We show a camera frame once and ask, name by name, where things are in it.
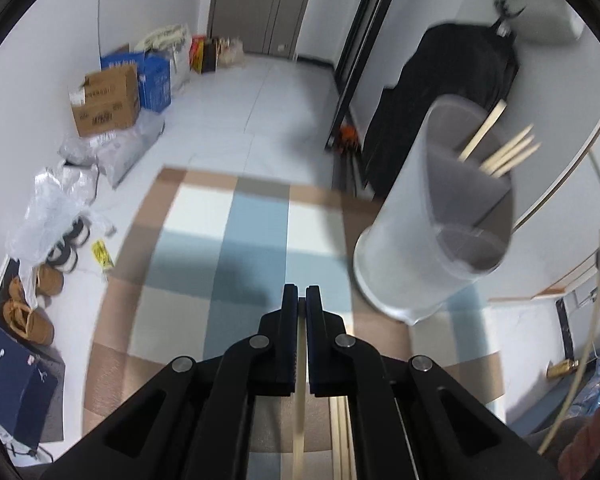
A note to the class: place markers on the light grey sling bag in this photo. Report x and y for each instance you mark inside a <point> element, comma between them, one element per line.
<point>550,22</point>

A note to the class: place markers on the black backpack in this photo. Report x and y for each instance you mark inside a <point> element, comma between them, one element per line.
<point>430,75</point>

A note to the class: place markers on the yellow wrapper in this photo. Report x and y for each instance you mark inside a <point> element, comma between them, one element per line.
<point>102,255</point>

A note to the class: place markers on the brown cardboard box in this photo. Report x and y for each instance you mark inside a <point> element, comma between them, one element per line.
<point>105,105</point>

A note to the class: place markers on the orange and black object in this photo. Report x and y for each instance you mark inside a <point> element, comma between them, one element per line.
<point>349,136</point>

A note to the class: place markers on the black white sneaker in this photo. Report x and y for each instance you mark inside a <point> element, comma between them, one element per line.
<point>61,258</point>
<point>75,232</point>

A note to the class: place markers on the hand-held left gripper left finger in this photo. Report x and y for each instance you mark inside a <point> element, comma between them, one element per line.
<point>280,350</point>

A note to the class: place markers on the translucent plastic bag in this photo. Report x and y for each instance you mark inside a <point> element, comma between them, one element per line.
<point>229,52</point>

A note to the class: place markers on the checkered blue brown mat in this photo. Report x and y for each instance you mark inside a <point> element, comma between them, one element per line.
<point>200,270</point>

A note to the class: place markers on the black door frame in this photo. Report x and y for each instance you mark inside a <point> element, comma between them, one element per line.
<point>360,50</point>

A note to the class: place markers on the blue cardboard box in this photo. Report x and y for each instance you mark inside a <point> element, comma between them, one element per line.
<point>155,85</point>

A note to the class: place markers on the small gold object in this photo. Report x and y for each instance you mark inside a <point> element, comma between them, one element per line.
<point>562,368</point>

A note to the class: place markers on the clear crumpled plastic bags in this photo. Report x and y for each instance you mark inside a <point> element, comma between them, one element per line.
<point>45,210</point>

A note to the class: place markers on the brown suede shoe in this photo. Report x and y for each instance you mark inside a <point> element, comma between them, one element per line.
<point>30,322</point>
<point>49,280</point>

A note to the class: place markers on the yellow black paper bag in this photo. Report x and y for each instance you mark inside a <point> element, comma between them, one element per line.
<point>205,57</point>

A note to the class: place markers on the white divided utensil holder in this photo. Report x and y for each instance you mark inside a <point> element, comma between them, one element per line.
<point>410,240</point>

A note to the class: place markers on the blue plastic bag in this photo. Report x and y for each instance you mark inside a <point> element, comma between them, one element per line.
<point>597,390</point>

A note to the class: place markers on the beige folded cloth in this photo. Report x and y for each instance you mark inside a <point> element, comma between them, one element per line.
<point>160,37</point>

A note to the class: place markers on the person's right hand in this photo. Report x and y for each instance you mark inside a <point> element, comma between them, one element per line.
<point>595,445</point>

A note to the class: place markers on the white plastic bag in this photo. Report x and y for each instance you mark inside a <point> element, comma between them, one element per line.
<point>180,67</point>

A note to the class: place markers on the grey mailer bags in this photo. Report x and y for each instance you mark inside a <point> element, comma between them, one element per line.
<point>125,150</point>

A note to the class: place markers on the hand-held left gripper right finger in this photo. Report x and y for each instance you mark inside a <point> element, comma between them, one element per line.
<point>325,350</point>

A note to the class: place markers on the grey entrance door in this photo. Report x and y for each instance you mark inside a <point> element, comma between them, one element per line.
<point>255,5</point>

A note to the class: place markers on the dark blue shoe box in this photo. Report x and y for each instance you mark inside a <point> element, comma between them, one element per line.
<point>10,380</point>

